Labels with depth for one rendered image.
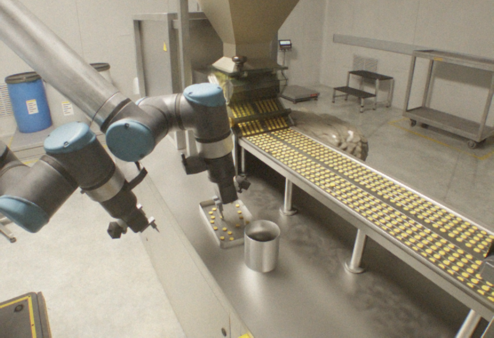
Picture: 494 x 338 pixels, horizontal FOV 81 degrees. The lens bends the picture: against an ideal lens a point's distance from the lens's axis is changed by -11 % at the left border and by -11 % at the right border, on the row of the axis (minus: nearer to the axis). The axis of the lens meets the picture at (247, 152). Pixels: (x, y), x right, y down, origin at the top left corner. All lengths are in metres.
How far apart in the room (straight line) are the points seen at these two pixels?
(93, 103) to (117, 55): 3.96
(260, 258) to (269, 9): 0.74
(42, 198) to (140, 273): 1.39
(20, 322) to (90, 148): 0.99
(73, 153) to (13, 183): 0.12
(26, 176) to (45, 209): 0.07
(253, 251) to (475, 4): 4.29
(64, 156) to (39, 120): 3.43
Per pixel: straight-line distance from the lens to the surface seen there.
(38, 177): 0.64
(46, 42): 0.73
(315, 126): 1.13
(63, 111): 3.69
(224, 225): 0.90
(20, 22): 0.76
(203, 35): 1.31
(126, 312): 1.80
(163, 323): 1.71
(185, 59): 1.17
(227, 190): 0.84
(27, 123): 4.08
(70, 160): 0.64
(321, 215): 0.96
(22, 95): 3.99
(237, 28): 1.06
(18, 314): 1.54
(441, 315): 0.79
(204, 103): 0.72
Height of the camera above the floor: 1.35
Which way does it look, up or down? 25 degrees down
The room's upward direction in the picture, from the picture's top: straight up
